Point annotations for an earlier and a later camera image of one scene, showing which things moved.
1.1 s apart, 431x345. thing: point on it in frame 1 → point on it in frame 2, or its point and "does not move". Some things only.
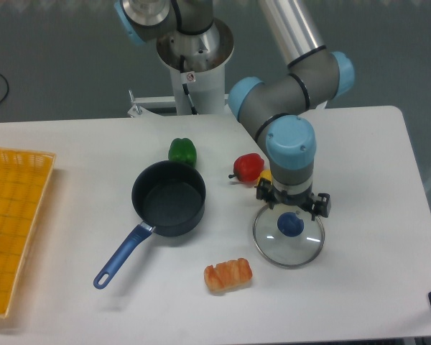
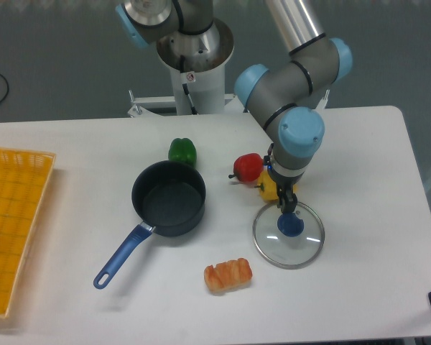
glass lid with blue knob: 286,236 does not move
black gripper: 322,207 → 280,180
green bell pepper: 183,150 does not move
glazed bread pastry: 228,275 does not move
